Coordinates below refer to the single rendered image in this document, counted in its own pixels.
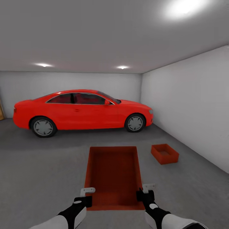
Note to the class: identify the car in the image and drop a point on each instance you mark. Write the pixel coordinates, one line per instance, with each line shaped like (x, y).
(80, 109)

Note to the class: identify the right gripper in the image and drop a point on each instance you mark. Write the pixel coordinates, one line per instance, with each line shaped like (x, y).
(141, 196)

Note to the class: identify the storage box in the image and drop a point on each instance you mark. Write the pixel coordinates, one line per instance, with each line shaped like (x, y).
(158, 151)
(114, 172)

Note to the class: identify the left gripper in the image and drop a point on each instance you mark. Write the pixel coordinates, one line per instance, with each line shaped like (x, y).
(87, 199)

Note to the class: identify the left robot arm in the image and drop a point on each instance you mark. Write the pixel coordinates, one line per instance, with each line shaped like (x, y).
(72, 216)

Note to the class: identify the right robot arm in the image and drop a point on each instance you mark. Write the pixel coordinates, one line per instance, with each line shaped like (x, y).
(160, 219)

